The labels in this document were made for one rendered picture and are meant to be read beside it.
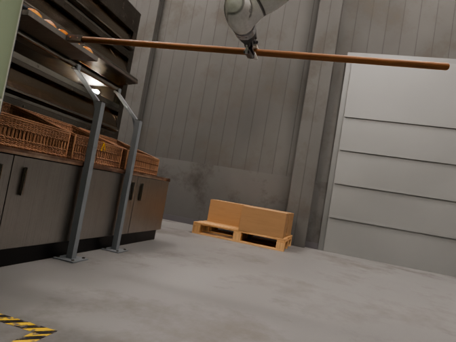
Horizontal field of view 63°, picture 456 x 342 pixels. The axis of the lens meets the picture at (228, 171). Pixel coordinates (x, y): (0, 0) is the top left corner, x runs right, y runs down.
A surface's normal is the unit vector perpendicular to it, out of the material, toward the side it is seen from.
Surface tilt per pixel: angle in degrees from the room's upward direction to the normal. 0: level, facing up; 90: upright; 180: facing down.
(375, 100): 90
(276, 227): 90
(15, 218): 90
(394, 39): 90
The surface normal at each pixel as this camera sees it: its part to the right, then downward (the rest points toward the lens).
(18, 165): 0.95, 0.15
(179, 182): -0.24, -0.10
